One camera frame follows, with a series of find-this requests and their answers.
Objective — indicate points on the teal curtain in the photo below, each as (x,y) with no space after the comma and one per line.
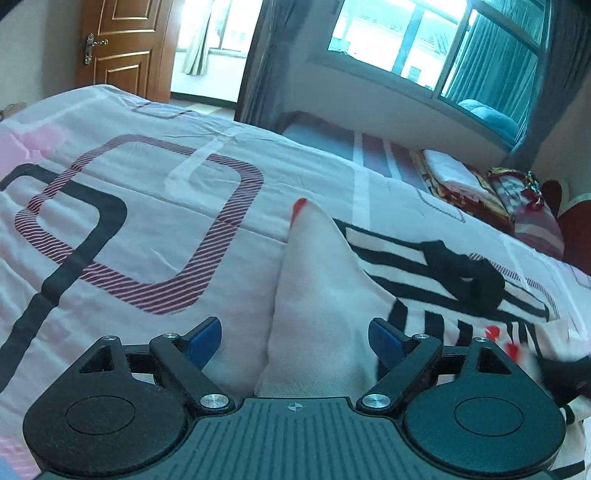
(494,69)

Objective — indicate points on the colourful patterned scarf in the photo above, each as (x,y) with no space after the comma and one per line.
(531,182)

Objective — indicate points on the white folded cloth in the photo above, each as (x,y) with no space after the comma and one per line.
(452,170)

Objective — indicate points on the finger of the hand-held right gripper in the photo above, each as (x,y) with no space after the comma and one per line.
(570,376)

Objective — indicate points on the teal folded blanket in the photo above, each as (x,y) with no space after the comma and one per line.
(489,117)

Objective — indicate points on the red heart-shaped headboard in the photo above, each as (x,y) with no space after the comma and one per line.
(577,226)

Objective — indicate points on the brown wooden door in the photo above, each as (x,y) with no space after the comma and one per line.
(124,64)

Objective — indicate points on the grey curtain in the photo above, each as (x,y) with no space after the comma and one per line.
(272,60)
(558,69)

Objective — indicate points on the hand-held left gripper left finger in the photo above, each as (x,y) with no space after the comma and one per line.
(204,342)

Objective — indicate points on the black white red striped sweater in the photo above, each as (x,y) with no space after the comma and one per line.
(318,286)

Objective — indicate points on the pink white printed bed quilt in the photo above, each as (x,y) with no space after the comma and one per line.
(138,194)

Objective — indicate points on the red yellow folded blanket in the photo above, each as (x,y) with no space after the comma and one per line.
(471,203)

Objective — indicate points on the balcony window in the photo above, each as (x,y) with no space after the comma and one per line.
(233,27)

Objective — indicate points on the bedroom window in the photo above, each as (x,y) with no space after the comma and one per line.
(392,32)

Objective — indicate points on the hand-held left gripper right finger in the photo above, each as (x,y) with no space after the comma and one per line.
(387,342)

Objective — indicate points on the red white striped pillow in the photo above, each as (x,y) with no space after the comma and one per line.
(531,221)

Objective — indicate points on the white sheer curtain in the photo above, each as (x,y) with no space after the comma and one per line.
(199,37)

